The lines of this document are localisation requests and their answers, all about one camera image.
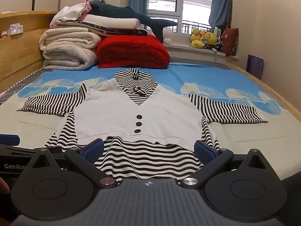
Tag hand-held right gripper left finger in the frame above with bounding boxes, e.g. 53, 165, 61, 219
28, 138, 117, 187

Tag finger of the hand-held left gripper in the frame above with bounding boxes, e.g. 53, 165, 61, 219
0, 134, 21, 146
0, 145, 67, 158

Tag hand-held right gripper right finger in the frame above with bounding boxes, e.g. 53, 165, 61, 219
180, 140, 274, 190

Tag black-white striped hooded top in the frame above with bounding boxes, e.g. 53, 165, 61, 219
16, 68, 269, 184

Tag person's left hand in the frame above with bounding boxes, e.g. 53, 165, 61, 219
0, 178, 11, 195

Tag blue printed bed sheet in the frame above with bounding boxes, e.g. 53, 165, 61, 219
0, 56, 301, 184

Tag wooden headboard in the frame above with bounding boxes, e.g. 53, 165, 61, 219
0, 11, 59, 92

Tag speckled white folded quilt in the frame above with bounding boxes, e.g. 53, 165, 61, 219
42, 41, 98, 70

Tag purple box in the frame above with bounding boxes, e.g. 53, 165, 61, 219
246, 54, 264, 80

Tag white windowsill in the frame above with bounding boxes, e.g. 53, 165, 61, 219
165, 43, 239, 60

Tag red folded blanket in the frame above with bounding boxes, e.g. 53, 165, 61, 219
96, 35, 171, 69

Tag tissue pack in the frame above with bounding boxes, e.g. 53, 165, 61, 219
6, 23, 24, 37

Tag yellow duck plush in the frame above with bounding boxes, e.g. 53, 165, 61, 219
190, 29, 205, 49

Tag dark red patterned bag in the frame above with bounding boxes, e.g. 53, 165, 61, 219
221, 27, 239, 57

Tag yellow round plush toy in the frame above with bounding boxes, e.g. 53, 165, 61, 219
203, 32, 218, 47

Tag cream folded quilt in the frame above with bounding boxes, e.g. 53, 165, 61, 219
39, 27, 102, 51

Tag white folded blankets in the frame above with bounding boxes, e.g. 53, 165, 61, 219
56, 20, 149, 37

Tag white plush toy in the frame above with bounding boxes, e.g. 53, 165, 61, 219
162, 27, 174, 45

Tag balcony railing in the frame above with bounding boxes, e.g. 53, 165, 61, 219
150, 18, 212, 34

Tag white folded pillow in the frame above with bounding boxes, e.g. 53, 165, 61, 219
82, 14, 145, 30

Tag white and pink cloth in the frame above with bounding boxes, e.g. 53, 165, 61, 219
49, 0, 92, 27

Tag dark blue shark plush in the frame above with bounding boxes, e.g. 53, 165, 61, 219
88, 0, 178, 42

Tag window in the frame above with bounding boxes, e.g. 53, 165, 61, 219
146, 0, 215, 34

